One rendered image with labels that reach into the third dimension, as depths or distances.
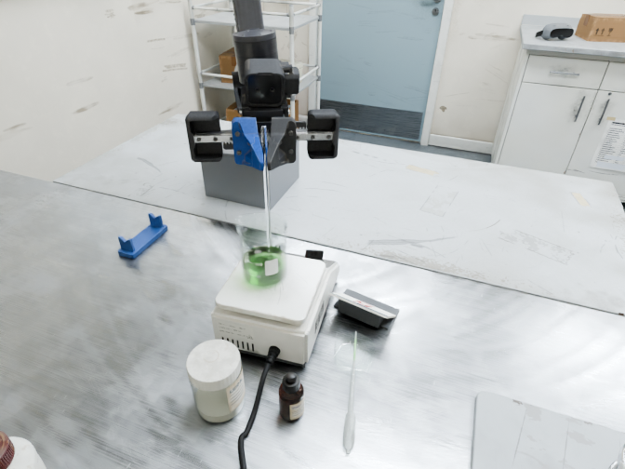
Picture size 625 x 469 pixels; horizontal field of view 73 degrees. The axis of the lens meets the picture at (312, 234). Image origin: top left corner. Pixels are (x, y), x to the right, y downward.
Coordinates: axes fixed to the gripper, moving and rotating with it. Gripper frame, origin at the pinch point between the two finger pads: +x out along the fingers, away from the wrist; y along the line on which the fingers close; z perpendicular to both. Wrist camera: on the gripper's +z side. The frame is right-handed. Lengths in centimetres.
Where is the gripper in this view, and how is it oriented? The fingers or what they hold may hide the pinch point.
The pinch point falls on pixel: (265, 153)
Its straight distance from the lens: 50.4
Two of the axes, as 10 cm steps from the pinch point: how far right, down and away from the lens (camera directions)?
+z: 0.2, -8.1, -5.9
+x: 1.0, 5.8, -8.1
